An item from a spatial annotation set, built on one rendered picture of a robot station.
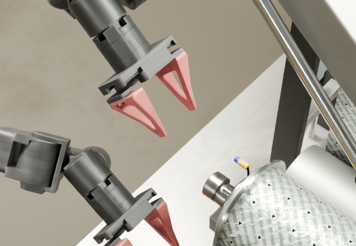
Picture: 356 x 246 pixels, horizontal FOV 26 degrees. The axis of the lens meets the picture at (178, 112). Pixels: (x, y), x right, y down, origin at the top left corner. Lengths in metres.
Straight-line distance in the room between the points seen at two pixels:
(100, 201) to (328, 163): 0.33
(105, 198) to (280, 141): 0.37
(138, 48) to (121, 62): 0.03
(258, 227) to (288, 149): 0.45
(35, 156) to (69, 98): 1.63
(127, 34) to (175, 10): 2.07
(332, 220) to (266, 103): 0.66
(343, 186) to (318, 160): 0.05
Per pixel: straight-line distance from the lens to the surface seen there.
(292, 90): 1.25
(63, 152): 1.14
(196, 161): 1.46
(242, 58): 2.87
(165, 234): 1.19
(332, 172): 1.07
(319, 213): 0.94
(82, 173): 1.13
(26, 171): 1.14
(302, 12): 0.40
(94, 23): 0.96
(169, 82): 1.03
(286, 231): 0.92
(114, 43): 0.96
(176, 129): 2.64
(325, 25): 0.39
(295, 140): 1.33
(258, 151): 1.49
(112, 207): 1.13
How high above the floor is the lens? 2.10
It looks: 51 degrees down
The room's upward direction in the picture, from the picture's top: straight up
